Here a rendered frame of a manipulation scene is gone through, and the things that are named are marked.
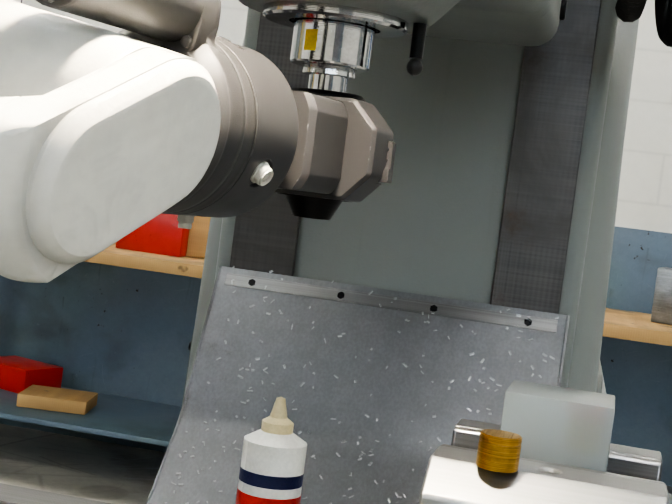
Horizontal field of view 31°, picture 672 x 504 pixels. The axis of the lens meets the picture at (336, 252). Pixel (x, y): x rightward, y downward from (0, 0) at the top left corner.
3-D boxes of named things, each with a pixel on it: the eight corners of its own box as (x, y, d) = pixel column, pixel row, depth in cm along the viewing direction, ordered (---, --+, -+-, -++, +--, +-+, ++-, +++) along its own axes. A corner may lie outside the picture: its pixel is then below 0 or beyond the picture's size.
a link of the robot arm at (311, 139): (407, 72, 65) (305, 34, 55) (384, 248, 66) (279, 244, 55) (211, 57, 71) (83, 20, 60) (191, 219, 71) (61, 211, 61)
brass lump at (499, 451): (516, 475, 62) (520, 441, 61) (473, 468, 62) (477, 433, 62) (519, 467, 64) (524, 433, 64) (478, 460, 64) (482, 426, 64)
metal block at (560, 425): (600, 516, 66) (615, 408, 66) (491, 496, 67) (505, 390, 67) (601, 495, 71) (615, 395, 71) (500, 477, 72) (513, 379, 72)
